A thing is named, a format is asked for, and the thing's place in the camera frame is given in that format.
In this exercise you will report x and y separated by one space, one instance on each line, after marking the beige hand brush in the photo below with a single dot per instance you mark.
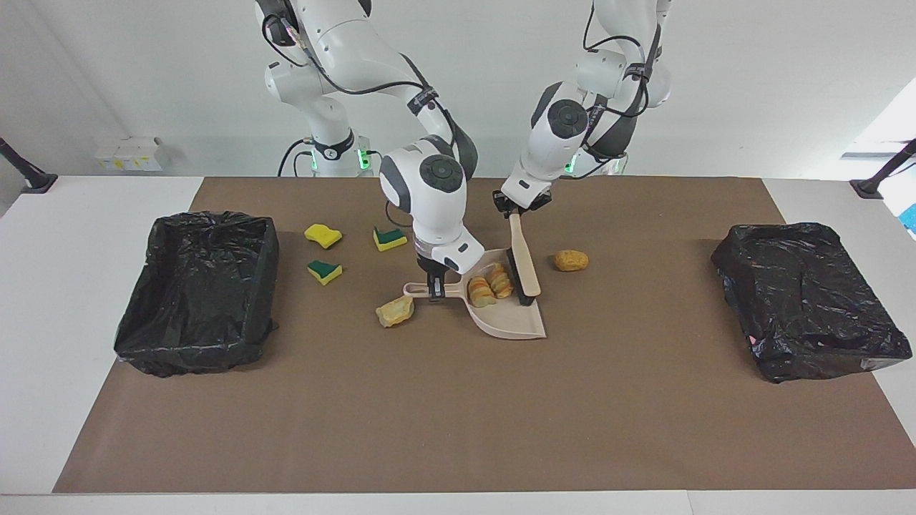
524 261

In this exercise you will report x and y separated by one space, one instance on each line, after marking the striped croissant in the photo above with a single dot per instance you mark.
481 292
501 281

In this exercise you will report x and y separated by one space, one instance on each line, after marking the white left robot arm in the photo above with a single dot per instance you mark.
558 136

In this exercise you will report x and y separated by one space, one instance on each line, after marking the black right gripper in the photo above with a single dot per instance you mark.
433 270

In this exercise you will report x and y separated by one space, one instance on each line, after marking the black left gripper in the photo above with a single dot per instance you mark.
526 202

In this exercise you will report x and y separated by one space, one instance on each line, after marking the beige plastic dustpan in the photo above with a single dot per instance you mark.
512 322

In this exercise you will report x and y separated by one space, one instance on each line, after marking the brown bread roll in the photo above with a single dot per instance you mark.
571 260

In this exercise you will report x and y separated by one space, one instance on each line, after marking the all yellow sponge piece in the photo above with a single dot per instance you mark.
323 235

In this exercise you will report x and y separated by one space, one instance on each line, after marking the brown table mat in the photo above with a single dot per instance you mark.
429 443

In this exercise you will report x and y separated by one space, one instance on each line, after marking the black bag lined bin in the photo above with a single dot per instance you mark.
801 300
193 300

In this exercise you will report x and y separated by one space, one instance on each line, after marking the blue plastic object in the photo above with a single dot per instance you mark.
911 218

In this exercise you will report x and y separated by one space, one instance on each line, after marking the green yellow sponge piece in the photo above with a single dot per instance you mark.
324 272
390 239

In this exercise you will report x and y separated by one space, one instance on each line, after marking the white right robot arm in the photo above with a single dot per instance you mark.
429 193

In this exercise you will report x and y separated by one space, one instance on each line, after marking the pale bread chunk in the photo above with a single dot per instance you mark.
395 312

